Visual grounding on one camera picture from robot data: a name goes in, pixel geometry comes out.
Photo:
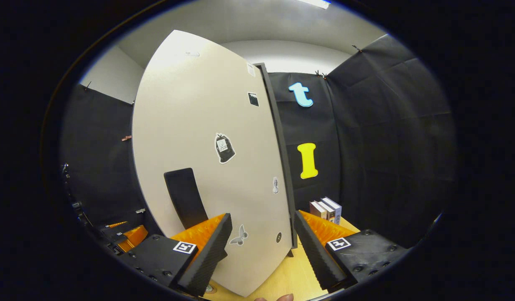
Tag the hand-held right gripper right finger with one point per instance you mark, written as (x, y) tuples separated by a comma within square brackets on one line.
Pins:
[(314, 255)]

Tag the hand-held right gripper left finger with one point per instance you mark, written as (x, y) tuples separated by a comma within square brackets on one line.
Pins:
[(211, 255)]

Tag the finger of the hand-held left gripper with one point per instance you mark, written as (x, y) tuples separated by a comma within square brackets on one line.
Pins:
[(113, 228), (134, 238)]

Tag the round brown coaster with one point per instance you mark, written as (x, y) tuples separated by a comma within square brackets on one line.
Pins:
[(210, 288)]

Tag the grey cabinet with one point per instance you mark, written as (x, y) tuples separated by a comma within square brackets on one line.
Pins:
[(281, 142)]

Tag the beige cabinet door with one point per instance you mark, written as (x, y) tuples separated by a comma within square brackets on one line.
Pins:
[(199, 125)]

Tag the brown book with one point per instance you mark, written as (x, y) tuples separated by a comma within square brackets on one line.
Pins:
[(317, 210)]

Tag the white blue book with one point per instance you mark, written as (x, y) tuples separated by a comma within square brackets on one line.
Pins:
[(337, 209)]

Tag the black backdrop cloth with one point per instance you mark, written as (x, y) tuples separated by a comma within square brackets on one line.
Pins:
[(387, 146)]

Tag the black clip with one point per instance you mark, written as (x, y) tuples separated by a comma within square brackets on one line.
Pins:
[(87, 86), (320, 74), (357, 48)]

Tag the ceiling light panel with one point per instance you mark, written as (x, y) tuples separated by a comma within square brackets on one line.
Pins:
[(315, 3)]

